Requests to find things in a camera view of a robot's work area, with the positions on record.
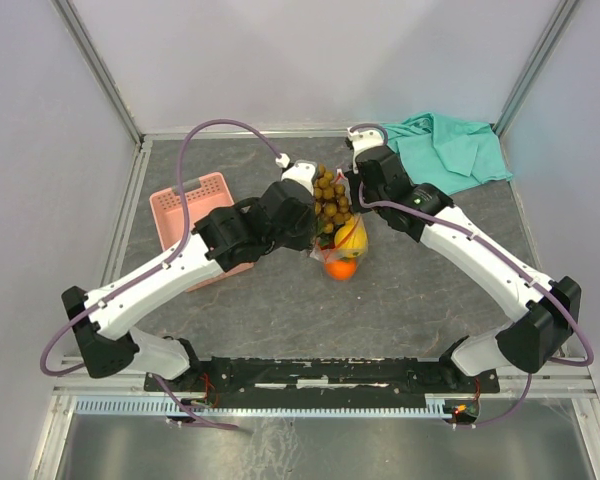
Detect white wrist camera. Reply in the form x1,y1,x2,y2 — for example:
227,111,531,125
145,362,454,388
275,154,319,192
347,123,388,156

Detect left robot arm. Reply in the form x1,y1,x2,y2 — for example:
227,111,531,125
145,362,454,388
62,179,316,390

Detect brown longan bunch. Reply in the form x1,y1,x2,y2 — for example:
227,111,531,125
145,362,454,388
313,164,353,238

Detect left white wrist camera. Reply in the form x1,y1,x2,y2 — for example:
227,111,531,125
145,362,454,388
275,154,319,192

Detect teal cloth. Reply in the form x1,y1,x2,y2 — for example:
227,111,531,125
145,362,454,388
384,112,513,195

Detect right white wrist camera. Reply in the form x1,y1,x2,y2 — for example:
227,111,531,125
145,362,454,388
347,123,388,156

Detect clear zip top bag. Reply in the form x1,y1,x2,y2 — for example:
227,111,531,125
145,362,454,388
310,165,369,281

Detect yellow toy fruit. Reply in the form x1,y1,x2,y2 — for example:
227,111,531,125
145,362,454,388
334,217,368,259

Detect orange toy fruit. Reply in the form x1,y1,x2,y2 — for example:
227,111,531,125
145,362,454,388
324,259,357,281

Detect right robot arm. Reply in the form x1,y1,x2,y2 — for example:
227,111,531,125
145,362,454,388
346,145,582,391

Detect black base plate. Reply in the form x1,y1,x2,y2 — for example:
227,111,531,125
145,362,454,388
166,357,500,409

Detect pink perforated basket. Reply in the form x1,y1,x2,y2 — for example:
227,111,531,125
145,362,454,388
141,172,253,297

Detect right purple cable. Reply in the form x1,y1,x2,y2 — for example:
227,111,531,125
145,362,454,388
347,123,595,429

